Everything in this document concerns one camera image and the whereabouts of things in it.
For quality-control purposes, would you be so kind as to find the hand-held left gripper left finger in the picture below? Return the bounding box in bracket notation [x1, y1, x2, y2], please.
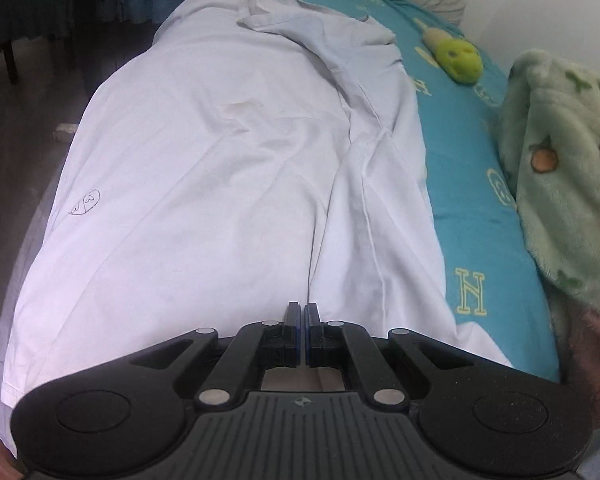
[130, 301, 302, 413]

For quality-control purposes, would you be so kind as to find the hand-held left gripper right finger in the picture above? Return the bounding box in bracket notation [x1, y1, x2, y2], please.
[305, 301, 473, 413]

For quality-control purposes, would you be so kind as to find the white t-shirt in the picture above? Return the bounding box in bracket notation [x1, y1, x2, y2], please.
[2, 0, 513, 408]

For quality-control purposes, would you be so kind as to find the person's right leg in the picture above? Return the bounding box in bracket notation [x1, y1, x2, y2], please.
[565, 307, 600, 428]

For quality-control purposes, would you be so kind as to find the green animal print blanket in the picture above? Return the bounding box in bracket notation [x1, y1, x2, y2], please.
[497, 49, 600, 311]

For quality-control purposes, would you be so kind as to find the green plush toy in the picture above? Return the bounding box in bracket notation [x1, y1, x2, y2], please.
[412, 17, 483, 83]

